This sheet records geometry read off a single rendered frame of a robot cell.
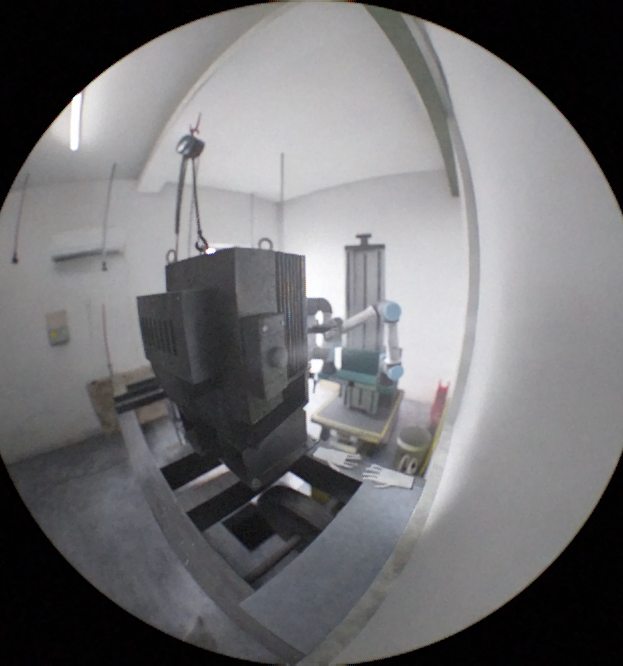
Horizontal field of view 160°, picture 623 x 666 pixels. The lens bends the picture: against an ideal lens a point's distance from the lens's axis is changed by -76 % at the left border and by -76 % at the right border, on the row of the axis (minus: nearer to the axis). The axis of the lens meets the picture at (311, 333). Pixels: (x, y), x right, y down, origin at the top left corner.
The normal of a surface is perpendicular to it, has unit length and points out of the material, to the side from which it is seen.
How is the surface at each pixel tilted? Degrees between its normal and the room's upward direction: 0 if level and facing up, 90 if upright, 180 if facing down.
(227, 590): 0
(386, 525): 0
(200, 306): 90
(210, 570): 0
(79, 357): 90
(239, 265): 90
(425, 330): 90
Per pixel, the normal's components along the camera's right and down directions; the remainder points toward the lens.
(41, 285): 0.79, 0.13
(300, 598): -0.02, -0.97
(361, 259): -0.54, 0.21
